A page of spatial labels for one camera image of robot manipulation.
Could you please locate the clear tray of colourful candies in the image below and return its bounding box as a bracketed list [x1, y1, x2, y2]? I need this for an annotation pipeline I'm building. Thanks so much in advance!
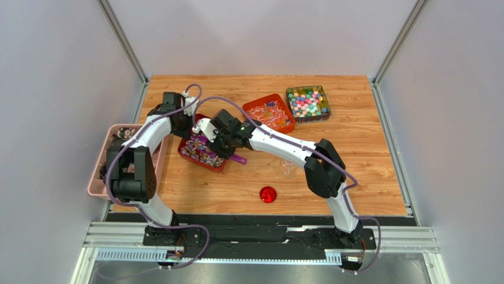
[285, 85, 331, 124]

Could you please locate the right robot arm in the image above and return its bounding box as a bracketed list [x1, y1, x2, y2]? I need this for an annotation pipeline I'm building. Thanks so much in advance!
[193, 109, 363, 241]

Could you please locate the orange tray of lollipops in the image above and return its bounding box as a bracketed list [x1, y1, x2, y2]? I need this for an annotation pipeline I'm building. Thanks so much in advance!
[242, 93, 295, 134]

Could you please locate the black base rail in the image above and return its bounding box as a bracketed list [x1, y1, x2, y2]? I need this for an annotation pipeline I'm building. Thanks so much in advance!
[143, 214, 377, 260]

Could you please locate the purple plastic scoop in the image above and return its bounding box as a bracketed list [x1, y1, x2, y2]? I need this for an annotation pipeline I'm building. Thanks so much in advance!
[193, 135, 248, 165]

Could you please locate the clear plastic jar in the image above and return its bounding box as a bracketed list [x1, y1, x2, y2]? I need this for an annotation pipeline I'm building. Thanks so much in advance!
[277, 159, 298, 178]

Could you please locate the red tray of swirl lollipops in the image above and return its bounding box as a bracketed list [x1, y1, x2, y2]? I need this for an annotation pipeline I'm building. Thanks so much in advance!
[177, 133, 227, 172]

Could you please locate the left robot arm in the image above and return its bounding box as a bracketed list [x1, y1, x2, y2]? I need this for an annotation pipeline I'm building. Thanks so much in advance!
[105, 92, 198, 234]

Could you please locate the pink organizer basket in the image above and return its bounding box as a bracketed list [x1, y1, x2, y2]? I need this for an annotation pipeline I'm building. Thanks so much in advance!
[87, 124, 172, 201]

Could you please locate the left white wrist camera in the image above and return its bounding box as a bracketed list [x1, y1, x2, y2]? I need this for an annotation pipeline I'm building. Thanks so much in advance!
[182, 92, 199, 116]

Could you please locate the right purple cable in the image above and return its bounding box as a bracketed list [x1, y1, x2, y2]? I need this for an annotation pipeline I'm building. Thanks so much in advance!
[192, 96, 382, 275]

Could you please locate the red jar lid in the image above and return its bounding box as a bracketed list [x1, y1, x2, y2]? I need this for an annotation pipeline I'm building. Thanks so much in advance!
[259, 186, 277, 204]

